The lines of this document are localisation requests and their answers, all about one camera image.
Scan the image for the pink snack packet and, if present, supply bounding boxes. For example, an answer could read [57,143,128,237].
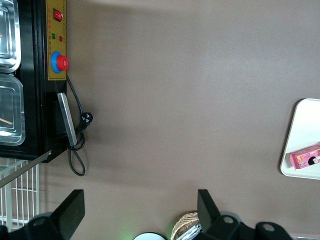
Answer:
[289,143,320,172]

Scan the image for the beige plastic tray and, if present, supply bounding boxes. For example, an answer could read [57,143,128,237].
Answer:
[279,98,320,181]

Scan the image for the white wire rack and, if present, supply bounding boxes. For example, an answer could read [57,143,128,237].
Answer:
[0,157,41,233]

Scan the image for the silver metal handle bar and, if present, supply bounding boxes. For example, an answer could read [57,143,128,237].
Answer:
[56,92,78,147]

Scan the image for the red rocker switch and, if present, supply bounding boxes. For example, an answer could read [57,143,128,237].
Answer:
[52,8,64,22]

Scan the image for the foil container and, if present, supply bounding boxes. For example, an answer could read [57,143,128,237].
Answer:
[183,223,203,240]

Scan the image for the grey metal bar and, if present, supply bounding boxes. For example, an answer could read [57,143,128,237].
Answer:
[0,149,53,189]

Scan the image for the black food warmer appliance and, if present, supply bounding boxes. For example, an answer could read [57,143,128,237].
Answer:
[0,0,69,164]

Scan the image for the black power cable with plug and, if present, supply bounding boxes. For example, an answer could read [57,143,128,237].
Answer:
[65,74,94,177]

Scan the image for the oval wicker basket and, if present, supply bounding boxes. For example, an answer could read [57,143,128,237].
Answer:
[170,211,202,240]

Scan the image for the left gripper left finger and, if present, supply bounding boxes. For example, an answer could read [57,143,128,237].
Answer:
[0,189,86,240]

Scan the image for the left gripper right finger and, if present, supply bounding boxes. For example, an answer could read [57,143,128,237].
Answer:
[196,188,294,240]

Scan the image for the red and blue knob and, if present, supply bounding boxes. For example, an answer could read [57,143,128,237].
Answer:
[50,50,69,75]

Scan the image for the steel food pan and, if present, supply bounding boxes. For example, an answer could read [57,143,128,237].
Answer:
[0,73,27,147]
[0,0,22,74]

